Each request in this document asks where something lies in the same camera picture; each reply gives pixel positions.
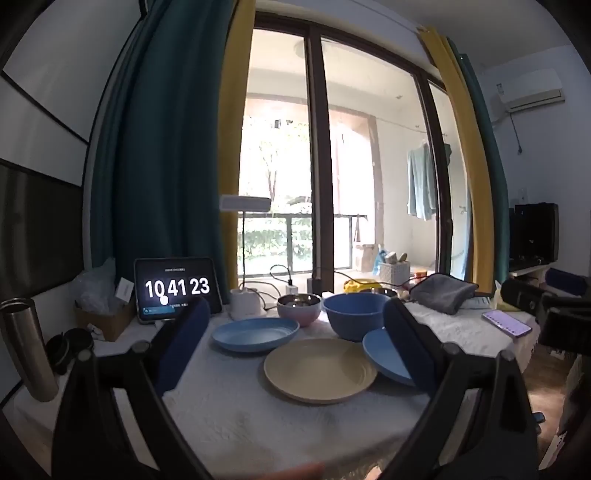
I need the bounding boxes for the light blue plate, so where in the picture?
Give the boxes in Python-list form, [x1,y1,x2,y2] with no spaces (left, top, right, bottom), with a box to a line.
[211,318,300,354]

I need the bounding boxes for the large blue bowl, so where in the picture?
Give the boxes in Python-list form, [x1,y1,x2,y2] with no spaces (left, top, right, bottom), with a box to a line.
[324,292,390,342]

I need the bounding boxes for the pink steel bowl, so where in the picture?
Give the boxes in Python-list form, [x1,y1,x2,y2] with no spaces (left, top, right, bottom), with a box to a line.
[276,293,322,327]

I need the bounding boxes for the tablet showing clock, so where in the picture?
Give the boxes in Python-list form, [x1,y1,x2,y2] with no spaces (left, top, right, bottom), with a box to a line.
[134,257,222,324]

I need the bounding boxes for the smartphone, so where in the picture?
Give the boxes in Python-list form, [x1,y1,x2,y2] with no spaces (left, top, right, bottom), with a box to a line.
[482,310,532,338]

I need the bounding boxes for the white desk lamp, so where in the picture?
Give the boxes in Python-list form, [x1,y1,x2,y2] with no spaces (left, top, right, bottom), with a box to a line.
[218,194,273,322]

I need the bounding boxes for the grey folded towel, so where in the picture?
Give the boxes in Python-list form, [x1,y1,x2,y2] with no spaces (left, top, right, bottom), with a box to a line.
[410,273,479,315]

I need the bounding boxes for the yellow tissue pack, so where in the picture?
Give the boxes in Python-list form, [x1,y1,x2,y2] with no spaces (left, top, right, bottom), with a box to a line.
[490,281,519,312]

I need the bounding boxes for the small white box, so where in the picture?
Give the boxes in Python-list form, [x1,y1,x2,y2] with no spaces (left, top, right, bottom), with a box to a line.
[115,277,134,304]

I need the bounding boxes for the white plastic basket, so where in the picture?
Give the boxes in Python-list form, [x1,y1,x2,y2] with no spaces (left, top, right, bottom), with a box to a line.
[379,262,411,286]

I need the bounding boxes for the cardboard box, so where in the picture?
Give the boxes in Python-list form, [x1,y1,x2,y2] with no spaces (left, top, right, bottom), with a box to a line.
[74,303,135,342]

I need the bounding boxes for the yellow snack bag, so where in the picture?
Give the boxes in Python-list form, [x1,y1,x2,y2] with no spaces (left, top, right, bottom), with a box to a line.
[342,279,382,293]

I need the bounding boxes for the black monitor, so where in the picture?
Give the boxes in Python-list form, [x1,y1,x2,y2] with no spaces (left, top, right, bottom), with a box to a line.
[509,202,559,271]

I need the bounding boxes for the beige plate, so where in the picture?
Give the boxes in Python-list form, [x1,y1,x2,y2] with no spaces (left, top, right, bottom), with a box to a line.
[263,338,378,405]

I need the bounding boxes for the yellow right curtain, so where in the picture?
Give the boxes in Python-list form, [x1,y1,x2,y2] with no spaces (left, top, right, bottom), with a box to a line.
[419,27,495,293]

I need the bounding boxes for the yellow curtain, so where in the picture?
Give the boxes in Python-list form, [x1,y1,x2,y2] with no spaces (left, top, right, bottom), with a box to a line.
[217,0,257,292]
[419,27,495,293]

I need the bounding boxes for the black power adapter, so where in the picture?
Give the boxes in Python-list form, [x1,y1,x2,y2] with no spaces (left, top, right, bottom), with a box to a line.
[307,277,322,296]

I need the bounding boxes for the teal left curtain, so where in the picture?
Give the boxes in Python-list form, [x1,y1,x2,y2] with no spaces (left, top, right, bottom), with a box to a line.
[83,1,232,292]

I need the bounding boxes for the hanging light blue towel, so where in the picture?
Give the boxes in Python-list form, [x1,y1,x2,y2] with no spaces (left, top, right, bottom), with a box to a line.
[407,142,438,221]

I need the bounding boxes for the steel thermos bottle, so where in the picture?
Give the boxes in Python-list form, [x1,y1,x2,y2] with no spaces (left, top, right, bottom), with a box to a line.
[1,298,59,402]

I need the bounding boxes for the air conditioner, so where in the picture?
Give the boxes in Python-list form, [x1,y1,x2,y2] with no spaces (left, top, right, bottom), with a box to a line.
[497,69,565,113]

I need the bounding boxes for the yellow left curtain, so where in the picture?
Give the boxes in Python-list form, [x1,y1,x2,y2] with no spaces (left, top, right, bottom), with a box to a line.
[217,0,257,292]

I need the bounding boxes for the black cable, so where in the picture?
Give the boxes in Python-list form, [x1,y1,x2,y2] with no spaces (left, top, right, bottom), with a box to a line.
[248,264,297,310]

